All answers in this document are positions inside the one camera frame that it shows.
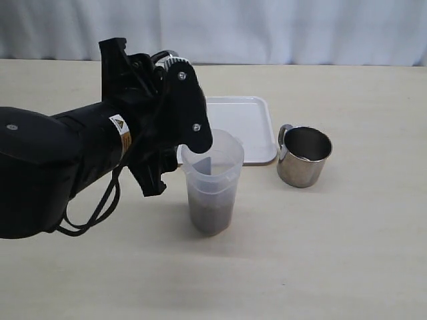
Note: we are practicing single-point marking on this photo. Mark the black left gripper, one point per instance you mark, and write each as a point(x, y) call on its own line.
point(133, 95)

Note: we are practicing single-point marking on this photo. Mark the steel mug with pellets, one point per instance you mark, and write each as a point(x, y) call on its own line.
point(161, 56)
point(303, 154)

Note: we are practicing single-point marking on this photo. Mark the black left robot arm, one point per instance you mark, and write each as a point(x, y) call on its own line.
point(46, 160)

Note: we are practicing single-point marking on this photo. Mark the clear plastic pitcher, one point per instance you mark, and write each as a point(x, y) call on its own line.
point(212, 181)

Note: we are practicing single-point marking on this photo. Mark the white plastic tray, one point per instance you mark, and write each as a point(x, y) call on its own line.
point(246, 118)

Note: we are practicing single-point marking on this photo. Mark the white curtain backdrop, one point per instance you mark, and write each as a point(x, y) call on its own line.
point(222, 32)

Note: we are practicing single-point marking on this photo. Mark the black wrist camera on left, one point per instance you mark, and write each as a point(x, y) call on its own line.
point(186, 109)

